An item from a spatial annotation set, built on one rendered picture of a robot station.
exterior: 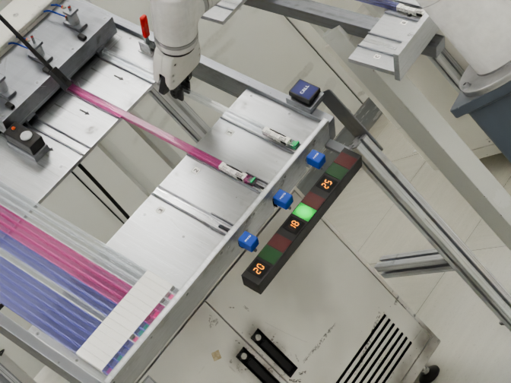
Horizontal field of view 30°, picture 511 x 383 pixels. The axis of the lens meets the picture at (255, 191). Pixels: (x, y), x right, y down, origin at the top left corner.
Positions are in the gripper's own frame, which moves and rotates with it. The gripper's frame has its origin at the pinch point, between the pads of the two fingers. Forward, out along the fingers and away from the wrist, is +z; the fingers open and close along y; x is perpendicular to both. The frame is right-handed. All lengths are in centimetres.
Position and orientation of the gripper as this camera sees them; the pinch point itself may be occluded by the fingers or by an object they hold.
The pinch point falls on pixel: (179, 87)
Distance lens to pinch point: 197.4
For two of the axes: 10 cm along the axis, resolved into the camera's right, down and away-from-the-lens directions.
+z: -0.2, 5.0, 8.7
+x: 8.1, 5.2, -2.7
